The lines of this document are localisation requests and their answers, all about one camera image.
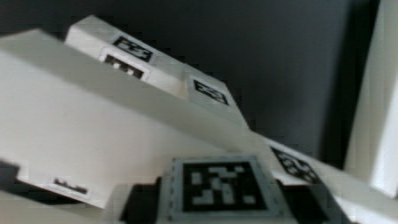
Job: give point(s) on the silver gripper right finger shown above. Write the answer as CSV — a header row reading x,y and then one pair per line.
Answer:
x,y
313,205

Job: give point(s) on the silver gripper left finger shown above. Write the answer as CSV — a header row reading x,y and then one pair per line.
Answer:
x,y
140,206

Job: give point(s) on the white tagged cube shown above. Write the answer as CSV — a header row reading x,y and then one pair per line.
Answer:
x,y
220,192

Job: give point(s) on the white chair backrest part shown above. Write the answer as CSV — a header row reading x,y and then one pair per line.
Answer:
x,y
92,131

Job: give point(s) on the white chair leg with tag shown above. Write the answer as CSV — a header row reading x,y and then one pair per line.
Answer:
x,y
121,51

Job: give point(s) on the white L-shaped fence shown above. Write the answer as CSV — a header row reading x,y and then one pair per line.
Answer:
x,y
371,154

